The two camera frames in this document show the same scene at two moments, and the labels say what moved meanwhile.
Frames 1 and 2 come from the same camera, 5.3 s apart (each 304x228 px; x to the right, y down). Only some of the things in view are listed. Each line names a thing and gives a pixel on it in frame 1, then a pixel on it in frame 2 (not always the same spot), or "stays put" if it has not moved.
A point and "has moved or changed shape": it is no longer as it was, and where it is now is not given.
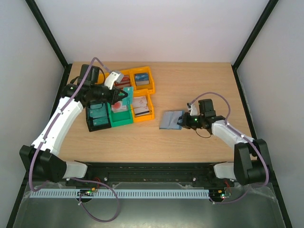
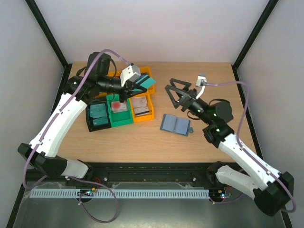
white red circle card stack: (118, 107) stays put
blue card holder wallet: (170, 119) has moved or changed shape
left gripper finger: (119, 93) to (135, 85)
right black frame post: (269, 7) stays put
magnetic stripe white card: (141, 110) stays put
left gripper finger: (118, 95) to (139, 87)
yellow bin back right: (150, 87) stays put
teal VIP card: (129, 99) to (147, 81)
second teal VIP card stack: (100, 121) stays put
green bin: (120, 118) stays put
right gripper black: (184, 120) to (187, 98)
